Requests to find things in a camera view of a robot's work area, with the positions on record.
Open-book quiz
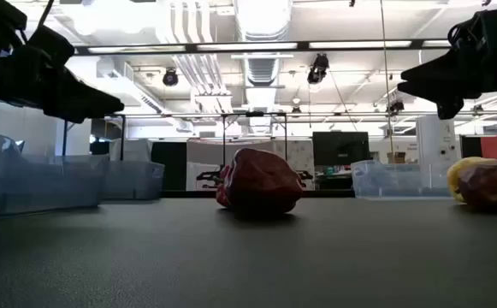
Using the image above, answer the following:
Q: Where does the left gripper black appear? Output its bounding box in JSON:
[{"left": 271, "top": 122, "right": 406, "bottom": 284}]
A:
[{"left": 0, "top": 41, "right": 126, "bottom": 125}]

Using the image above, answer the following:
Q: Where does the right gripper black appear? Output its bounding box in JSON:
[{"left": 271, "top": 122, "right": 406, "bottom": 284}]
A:
[{"left": 396, "top": 8, "right": 497, "bottom": 121}]

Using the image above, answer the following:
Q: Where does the yellow bell pepper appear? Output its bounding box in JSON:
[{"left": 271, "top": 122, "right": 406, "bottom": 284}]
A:
[{"left": 447, "top": 156, "right": 497, "bottom": 203}]

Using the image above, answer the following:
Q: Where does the white round pillar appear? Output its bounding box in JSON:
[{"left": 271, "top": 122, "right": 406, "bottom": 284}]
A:
[{"left": 416, "top": 115, "right": 458, "bottom": 164}]

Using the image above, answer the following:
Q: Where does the white storage box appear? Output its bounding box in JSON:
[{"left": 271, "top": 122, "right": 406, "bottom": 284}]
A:
[{"left": 109, "top": 138, "right": 153, "bottom": 163}]

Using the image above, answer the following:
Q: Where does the small clear plastic bin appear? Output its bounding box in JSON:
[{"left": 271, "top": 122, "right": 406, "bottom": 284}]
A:
[{"left": 101, "top": 160, "right": 166, "bottom": 201}]

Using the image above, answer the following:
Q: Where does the large clear plastic bin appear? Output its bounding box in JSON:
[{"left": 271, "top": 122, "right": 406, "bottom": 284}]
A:
[{"left": 0, "top": 133, "right": 110, "bottom": 217}]

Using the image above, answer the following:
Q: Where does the black cabinet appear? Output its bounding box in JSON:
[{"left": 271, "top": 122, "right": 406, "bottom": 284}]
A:
[{"left": 151, "top": 141, "right": 187, "bottom": 192}]

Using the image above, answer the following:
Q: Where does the clear plastic bin blue label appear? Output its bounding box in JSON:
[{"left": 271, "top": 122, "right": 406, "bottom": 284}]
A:
[{"left": 350, "top": 159, "right": 453, "bottom": 200}]

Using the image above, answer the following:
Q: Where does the black monitor screen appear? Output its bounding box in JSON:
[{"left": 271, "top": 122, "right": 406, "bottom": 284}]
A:
[{"left": 311, "top": 131, "right": 370, "bottom": 167}]

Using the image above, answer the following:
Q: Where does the white partition panel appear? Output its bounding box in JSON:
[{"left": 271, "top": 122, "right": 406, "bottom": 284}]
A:
[{"left": 186, "top": 139, "right": 316, "bottom": 192}]

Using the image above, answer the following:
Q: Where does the black overhead light bar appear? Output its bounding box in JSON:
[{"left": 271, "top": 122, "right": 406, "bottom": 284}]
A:
[{"left": 74, "top": 38, "right": 453, "bottom": 56}]

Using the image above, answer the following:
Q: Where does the thin hanging cord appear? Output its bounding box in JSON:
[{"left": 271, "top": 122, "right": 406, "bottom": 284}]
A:
[{"left": 379, "top": 0, "right": 394, "bottom": 149}]

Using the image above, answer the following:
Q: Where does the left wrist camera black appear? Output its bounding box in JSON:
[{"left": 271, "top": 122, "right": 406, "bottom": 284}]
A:
[{"left": 27, "top": 24, "right": 76, "bottom": 69}]

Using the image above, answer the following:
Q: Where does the black background workstation frame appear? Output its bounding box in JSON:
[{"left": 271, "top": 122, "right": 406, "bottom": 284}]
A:
[{"left": 62, "top": 110, "right": 497, "bottom": 170}]

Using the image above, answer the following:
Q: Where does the silver ventilation duct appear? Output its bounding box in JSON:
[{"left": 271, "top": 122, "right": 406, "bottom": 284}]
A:
[{"left": 233, "top": 0, "right": 294, "bottom": 86}]

